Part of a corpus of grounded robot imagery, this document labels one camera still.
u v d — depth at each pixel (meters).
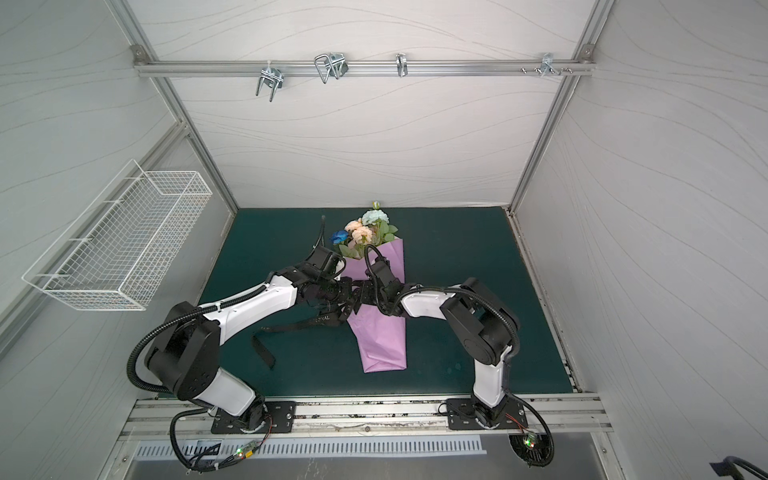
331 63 0.76
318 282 0.69
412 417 0.76
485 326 0.49
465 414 0.70
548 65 0.76
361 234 1.07
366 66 0.78
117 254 0.68
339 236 1.04
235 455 0.67
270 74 0.78
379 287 0.73
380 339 0.84
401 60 0.72
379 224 1.08
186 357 0.44
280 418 0.74
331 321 0.88
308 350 0.87
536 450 0.72
